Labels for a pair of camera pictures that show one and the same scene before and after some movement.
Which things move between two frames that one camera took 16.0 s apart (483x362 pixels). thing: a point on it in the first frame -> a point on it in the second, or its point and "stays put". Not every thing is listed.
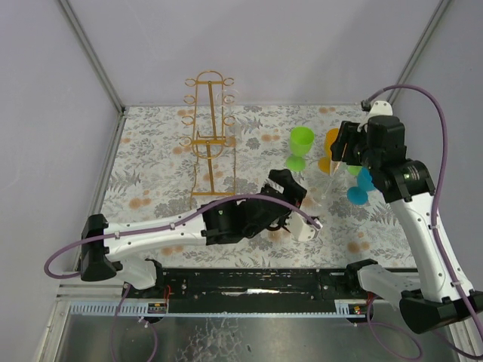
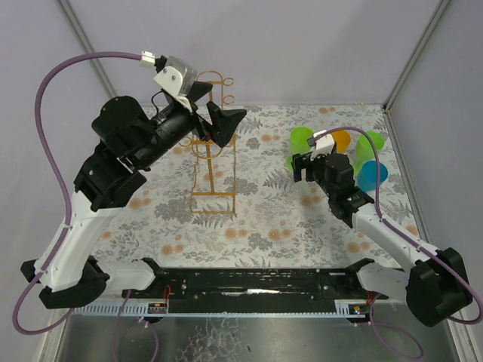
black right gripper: [347, 142] -> [302, 167]
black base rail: [259, 289] stays put
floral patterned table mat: [172, 159] stays put
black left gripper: [278, 197] -> [200, 124]
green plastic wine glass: [301, 140] stays put
